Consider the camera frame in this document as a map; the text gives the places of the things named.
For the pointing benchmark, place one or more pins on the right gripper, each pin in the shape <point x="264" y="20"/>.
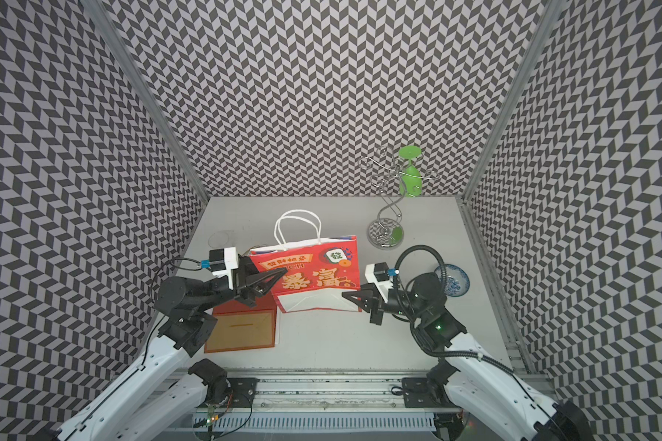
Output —
<point x="375" y="304"/>

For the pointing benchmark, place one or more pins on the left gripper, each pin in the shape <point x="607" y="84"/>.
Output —
<point x="249" y="276"/>

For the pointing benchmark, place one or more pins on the plain red paper bag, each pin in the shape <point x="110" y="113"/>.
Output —
<point x="240" y="327"/>

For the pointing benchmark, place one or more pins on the red printed paper bag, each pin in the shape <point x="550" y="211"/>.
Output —
<point x="318" y="270"/>

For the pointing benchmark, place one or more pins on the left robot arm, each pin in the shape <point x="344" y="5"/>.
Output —
<point x="164" y="383"/>

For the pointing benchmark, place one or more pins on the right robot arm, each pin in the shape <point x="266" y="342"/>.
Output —
<point x="465" y="375"/>

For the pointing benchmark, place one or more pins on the clear plastic cup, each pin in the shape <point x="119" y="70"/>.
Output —
<point x="221" y="239"/>

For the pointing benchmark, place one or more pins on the blue white ceramic dish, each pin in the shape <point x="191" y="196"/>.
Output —
<point x="457" y="283"/>

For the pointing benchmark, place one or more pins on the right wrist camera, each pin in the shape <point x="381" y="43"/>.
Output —
<point x="382" y="277"/>

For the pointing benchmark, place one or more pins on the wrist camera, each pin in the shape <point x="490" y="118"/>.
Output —
<point x="223" y="262"/>
<point x="382" y="277"/>

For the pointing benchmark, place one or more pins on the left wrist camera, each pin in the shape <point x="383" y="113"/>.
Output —
<point x="223" y="262"/>

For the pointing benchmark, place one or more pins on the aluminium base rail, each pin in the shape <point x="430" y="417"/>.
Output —
<point x="327" y="404"/>

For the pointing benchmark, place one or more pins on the green wire rack stand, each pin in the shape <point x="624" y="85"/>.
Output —
<point x="394" y="183"/>

